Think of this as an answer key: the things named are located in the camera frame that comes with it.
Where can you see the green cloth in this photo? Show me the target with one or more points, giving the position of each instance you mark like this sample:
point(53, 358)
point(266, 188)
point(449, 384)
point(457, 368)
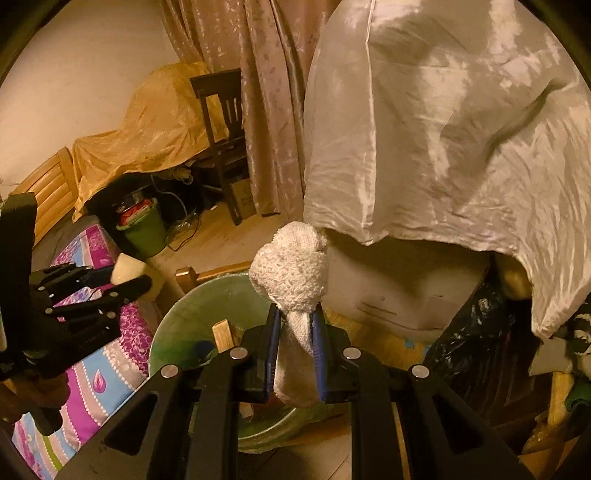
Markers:
point(579, 397)

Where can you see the light green plastic basin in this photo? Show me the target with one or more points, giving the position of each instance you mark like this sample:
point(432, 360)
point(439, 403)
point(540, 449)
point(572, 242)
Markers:
point(184, 318)

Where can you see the white satin cover cloth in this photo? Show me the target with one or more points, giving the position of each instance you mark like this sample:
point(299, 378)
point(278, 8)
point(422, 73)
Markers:
point(438, 115)

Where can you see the purple floral bed sheet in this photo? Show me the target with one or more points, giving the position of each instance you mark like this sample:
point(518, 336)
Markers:
point(106, 369)

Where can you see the green trash bin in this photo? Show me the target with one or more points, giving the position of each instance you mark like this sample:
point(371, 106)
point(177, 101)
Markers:
point(145, 235)

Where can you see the cream foam block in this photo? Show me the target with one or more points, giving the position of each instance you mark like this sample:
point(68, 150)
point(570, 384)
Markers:
point(127, 270)

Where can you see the yellow cover cloth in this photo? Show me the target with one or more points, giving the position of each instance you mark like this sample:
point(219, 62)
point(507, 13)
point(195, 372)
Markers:
point(152, 124)

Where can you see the dark wooden chair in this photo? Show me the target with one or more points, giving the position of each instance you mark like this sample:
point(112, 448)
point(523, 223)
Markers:
point(217, 83)

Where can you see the black plastic bag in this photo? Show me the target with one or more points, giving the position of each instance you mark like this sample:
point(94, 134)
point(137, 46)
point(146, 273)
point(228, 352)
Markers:
point(485, 350)

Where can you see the white knitted towel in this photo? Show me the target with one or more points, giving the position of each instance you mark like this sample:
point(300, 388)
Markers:
point(291, 272)

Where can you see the light wooden furniture frame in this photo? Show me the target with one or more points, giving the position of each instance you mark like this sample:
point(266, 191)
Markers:
point(558, 406)

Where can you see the beige patterned curtain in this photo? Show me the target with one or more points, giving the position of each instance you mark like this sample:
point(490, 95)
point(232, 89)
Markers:
point(272, 92)

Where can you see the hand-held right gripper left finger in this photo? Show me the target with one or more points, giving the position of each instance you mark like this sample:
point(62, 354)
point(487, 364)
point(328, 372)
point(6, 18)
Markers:
point(273, 350)

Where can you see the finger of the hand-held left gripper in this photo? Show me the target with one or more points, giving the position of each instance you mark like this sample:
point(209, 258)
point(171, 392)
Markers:
point(92, 277)
point(134, 286)

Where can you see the small cardboard box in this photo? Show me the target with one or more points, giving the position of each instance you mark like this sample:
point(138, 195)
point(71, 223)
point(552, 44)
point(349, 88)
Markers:
point(243, 198)

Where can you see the yellow rounded object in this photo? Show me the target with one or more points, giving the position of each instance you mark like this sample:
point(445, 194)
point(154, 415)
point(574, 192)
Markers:
point(515, 279)

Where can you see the wooden headboard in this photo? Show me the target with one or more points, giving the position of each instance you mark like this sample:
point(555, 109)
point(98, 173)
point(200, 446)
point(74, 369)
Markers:
point(51, 189)

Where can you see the person's left hand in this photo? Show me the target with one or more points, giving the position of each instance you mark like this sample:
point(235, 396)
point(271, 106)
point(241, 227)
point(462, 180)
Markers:
point(41, 392)

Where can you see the black white patterned cloth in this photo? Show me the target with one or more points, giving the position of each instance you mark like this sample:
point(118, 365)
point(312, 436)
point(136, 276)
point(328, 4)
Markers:
point(579, 327)

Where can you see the small wooden block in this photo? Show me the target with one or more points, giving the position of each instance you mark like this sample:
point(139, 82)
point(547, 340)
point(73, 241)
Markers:
point(224, 334)

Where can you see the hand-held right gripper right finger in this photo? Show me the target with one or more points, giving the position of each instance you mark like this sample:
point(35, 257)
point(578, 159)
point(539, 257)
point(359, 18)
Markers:
point(318, 355)

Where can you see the red packet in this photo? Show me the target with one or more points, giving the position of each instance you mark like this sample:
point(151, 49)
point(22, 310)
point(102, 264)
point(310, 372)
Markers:
point(136, 210)

